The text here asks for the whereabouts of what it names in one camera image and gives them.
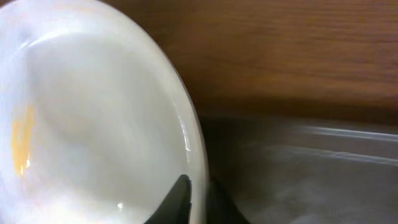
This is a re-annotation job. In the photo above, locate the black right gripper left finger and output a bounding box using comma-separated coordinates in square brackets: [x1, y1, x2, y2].
[144, 174, 192, 224]

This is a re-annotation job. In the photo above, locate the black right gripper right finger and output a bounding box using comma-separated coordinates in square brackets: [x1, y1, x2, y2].
[206, 179, 250, 224]

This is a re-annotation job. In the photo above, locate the pink plate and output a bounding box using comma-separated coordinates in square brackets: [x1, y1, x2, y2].
[1, 1, 208, 223]

